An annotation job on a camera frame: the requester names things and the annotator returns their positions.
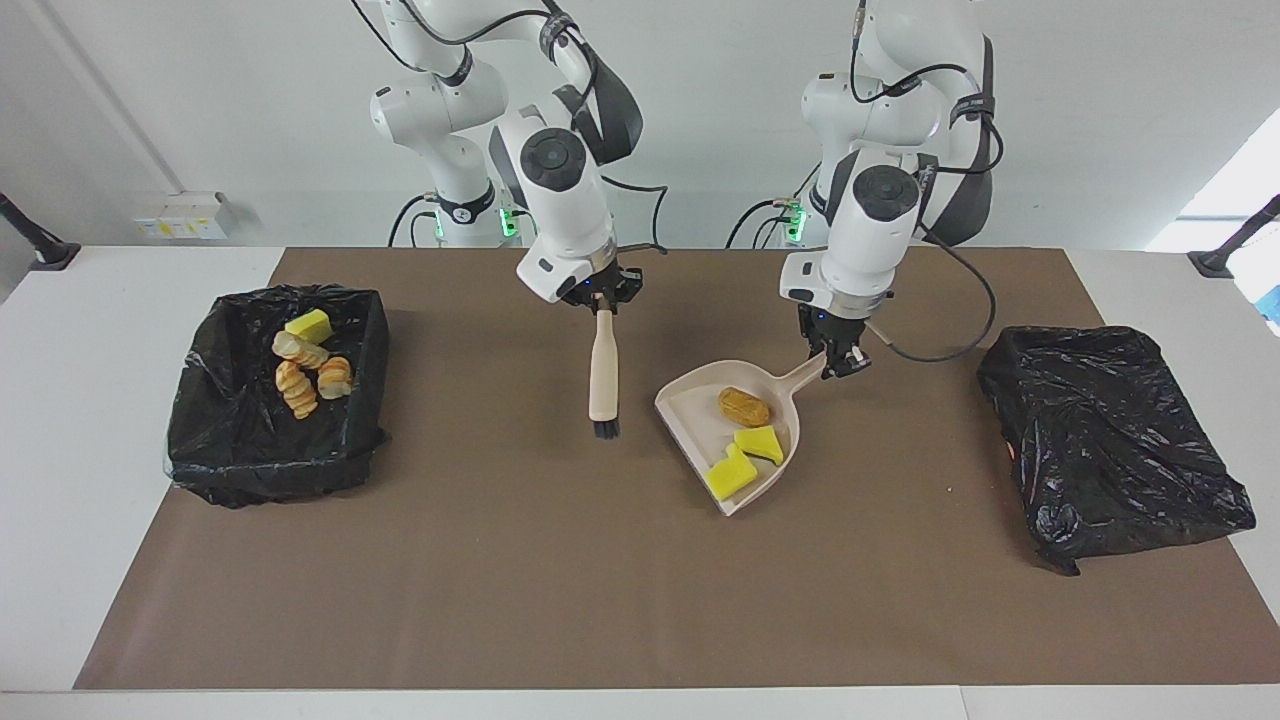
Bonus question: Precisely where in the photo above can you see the pink hand brush black bristles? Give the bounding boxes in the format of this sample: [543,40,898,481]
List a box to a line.
[587,308,622,442]

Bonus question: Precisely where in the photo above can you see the brown toy potato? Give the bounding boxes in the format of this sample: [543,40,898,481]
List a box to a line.
[718,387,772,429]

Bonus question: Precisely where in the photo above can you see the yellow green sponge wedge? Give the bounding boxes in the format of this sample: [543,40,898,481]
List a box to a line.
[733,425,785,467]

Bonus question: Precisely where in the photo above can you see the pink plastic dustpan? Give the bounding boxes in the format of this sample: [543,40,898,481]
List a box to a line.
[654,352,828,518]

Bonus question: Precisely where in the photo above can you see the yellow sponge piece notched edge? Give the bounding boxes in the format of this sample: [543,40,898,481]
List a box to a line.
[705,443,759,502]

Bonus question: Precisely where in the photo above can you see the pale toy bread chunk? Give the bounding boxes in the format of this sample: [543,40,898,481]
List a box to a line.
[272,331,331,370]

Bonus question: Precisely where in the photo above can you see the toy croissant piece pale end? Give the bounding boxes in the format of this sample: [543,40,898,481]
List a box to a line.
[275,360,320,420]

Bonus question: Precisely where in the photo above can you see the crumpled black trash bag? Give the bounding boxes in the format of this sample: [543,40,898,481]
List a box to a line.
[976,324,1258,577]

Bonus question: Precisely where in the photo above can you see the open bin with black bag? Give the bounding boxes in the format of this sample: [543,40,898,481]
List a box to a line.
[165,284,391,509]

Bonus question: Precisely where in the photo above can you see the brown table mat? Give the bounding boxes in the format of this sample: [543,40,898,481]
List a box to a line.
[73,247,1280,691]

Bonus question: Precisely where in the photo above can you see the black stand pole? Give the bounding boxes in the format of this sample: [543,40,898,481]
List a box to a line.
[0,190,83,271]
[1187,193,1280,279]

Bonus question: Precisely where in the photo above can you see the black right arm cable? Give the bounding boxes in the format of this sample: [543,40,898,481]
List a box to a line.
[350,0,669,253]

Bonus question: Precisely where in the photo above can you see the black left base cable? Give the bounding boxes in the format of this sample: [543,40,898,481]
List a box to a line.
[728,195,806,249]

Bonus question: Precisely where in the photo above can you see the black base cable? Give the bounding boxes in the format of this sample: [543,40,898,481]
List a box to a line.
[388,195,446,249]
[728,195,806,249]

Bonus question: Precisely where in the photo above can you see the black right base cable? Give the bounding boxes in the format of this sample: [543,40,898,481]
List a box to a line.
[388,195,446,249]

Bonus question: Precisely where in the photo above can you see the white wall socket outlet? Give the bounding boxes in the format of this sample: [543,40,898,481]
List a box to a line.
[133,192,239,241]

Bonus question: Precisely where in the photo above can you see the white wall cable conduit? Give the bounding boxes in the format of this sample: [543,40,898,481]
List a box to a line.
[35,0,191,198]

